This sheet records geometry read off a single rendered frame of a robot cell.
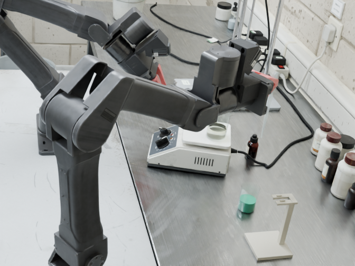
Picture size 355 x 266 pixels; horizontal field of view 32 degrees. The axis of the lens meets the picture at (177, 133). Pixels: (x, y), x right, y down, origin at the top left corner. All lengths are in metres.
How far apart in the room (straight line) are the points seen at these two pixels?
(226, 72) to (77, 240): 0.38
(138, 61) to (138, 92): 0.55
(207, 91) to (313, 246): 0.46
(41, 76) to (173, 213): 0.46
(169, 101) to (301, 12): 1.23
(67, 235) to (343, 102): 1.03
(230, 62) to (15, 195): 0.59
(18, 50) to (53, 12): 0.13
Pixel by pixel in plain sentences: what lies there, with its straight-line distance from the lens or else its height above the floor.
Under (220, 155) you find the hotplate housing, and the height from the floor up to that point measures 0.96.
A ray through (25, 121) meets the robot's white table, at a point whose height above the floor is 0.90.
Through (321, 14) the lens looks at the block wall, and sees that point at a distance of 2.04.
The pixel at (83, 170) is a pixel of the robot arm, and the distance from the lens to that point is 0.93.
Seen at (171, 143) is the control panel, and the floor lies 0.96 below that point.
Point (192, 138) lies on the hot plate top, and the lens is 1.49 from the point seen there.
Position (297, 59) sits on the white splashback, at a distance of 2.08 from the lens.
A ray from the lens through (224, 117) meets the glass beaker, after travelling 1.46.
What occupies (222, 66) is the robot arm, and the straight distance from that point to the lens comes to 1.08.
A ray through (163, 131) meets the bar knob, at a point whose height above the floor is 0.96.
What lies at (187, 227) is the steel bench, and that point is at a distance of 1.34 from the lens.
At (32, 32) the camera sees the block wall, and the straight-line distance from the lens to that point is 3.92.
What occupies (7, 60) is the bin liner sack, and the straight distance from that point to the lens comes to 3.27.
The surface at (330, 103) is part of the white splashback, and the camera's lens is 1.87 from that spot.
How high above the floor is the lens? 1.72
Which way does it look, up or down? 29 degrees down
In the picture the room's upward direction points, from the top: 8 degrees clockwise
